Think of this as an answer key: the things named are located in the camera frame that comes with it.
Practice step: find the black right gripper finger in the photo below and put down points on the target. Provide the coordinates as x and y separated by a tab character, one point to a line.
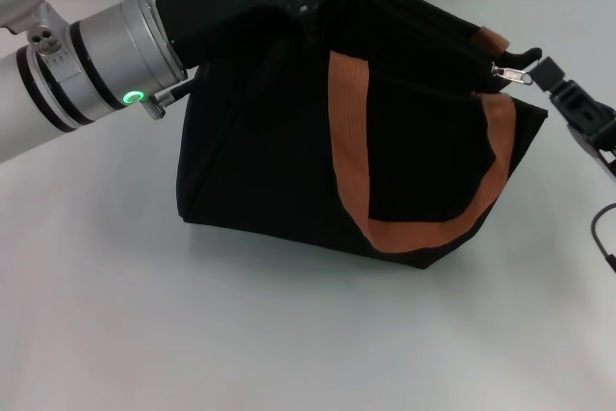
582	103

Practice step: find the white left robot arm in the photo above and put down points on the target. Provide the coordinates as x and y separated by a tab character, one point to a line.
67	84

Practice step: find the silver zipper pull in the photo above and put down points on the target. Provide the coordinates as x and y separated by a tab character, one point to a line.
515	75

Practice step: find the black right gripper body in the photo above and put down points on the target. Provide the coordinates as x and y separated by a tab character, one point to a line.
607	156

